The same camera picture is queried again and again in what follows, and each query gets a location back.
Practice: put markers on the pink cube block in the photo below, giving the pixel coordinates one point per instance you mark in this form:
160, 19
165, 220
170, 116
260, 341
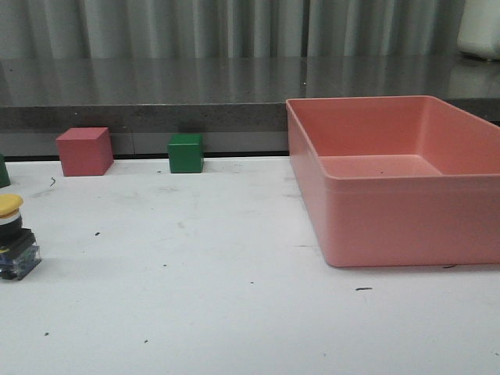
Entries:
85, 151

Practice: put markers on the pink plastic bin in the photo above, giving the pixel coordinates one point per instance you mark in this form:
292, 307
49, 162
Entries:
396, 180

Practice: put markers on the white blender appliance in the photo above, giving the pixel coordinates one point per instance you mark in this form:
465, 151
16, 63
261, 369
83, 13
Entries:
479, 29

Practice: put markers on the green cube block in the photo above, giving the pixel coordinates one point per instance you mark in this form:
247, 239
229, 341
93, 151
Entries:
185, 153

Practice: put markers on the yellow push button switch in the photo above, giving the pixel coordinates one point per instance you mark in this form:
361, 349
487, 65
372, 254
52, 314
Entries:
20, 252

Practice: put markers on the grey pleated curtain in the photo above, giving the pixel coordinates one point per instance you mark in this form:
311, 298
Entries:
227, 29

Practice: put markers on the dark green block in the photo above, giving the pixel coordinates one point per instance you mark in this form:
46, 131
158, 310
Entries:
4, 174

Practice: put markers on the grey stone counter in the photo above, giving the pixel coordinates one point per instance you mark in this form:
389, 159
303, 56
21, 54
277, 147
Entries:
237, 104

